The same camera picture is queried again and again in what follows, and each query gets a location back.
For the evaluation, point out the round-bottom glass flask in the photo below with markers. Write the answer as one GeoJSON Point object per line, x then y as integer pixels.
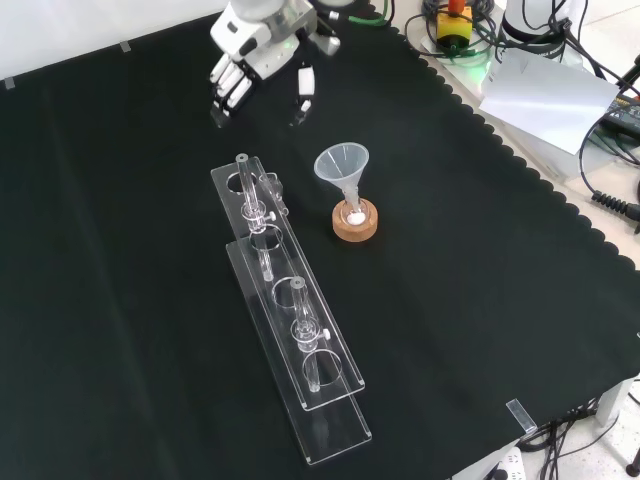
{"type": "Point", "coordinates": [356, 218]}

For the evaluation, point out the grey tape piece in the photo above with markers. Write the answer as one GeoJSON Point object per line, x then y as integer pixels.
{"type": "Point", "coordinates": [125, 47]}
{"type": "Point", "coordinates": [8, 83]}

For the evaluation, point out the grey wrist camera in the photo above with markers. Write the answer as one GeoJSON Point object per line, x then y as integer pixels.
{"type": "Point", "coordinates": [327, 44]}

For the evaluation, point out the black bench cloth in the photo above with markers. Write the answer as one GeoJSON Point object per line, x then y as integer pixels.
{"type": "Point", "coordinates": [450, 275]}

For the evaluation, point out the clear acrylic funnel stand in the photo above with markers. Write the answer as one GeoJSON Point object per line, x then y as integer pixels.
{"type": "Point", "coordinates": [330, 380]}

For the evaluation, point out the white table leg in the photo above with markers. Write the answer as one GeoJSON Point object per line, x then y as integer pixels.
{"type": "Point", "coordinates": [614, 402]}

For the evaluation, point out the black electronic device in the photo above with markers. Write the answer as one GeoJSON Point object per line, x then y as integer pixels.
{"type": "Point", "coordinates": [622, 115]}

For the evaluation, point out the clear plastic cloth clip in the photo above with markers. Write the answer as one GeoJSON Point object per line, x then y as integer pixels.
{"type": "Point", "coordinates": [520, 415]}

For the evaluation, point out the white power strip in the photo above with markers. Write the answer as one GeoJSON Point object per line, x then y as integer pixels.
{"type": "Point", "coordinates": [507, 465]}

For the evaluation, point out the small clear weighing funnel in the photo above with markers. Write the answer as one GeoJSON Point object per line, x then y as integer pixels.
{"type": "Point", "coordinates": [272, 187]}

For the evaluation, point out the yellow stop button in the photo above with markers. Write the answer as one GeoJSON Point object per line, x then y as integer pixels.
{"type": "Point", "coordinates": [452, 27]}

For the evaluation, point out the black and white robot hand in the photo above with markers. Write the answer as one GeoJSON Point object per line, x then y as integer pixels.
{"type": "Point", "coordinates": [250, 37]}

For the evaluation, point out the pale board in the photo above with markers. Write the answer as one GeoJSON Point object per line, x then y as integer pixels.
{"type": "Point", "coordinates": [540, 100]}

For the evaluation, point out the clear plastic funnel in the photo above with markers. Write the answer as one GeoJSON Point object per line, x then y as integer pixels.
{"type": "Point", "coordinates": [340, 165]}

